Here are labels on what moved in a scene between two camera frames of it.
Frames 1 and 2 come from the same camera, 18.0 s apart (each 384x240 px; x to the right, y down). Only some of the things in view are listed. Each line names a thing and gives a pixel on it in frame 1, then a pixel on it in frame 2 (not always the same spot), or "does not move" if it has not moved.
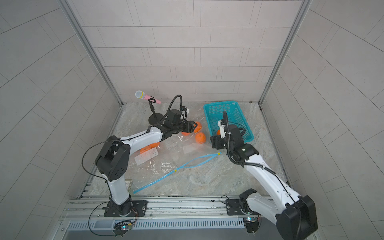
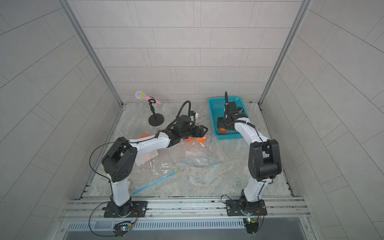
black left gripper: [189, 126] -> [201, 134]
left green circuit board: [123, 230] does not move
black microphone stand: [153, 118] does not move
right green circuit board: [252, 224] does not move
